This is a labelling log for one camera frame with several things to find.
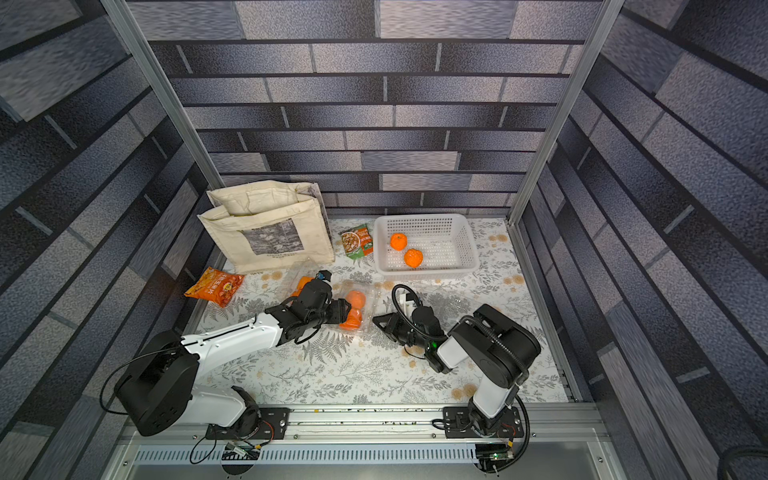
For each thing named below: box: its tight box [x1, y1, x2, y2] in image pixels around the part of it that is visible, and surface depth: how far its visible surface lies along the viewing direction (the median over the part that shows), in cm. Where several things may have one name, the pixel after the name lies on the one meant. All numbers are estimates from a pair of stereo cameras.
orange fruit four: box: [404, 248, 423, 269], surface depth 103 cm
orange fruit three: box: [390, 232, 408, 251], surface depth 109 cm
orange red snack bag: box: [184, 266, 245, 308], surface depth 97 cm
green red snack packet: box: [338, 224, 374, 260], surface depth 112 cm
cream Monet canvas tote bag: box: [197, 180, 336, 275], surface depth 94 cm
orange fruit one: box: [346, 290, 366, 309], surface depth 94 cm
